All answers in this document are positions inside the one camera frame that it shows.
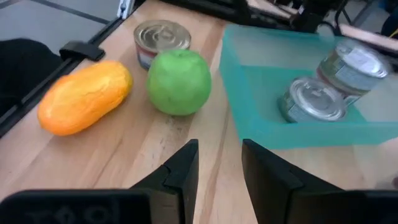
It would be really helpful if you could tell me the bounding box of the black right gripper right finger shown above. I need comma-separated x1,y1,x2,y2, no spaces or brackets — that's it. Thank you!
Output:
242,139,398,224

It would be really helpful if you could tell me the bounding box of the silver metal bracket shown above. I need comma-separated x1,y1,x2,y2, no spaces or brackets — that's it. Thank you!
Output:
116,0,136,19

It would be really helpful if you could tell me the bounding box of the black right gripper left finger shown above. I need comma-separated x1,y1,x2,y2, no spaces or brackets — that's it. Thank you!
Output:
0,139,200,224

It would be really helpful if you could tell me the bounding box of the black frame clip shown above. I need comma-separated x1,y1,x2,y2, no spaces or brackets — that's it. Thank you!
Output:
58,40,106,62

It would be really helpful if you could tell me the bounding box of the green apple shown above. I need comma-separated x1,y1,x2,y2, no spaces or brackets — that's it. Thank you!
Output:
146,49,213,117

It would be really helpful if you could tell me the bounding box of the yellow orange mango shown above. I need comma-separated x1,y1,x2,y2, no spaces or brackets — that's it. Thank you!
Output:
37,60,134,137

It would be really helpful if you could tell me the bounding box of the tin can green label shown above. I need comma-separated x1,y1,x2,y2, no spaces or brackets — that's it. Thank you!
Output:
316,39,389,106
277,77,348,124

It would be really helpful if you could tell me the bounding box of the person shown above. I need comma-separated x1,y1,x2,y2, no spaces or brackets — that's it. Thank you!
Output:
0,37,65,118

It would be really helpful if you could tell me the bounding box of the teal plastic bin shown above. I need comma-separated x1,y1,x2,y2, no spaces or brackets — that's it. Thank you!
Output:
219,24,398,150

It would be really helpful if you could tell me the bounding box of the tin can red blue label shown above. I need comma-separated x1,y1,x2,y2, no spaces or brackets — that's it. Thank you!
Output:
133,19,192,71

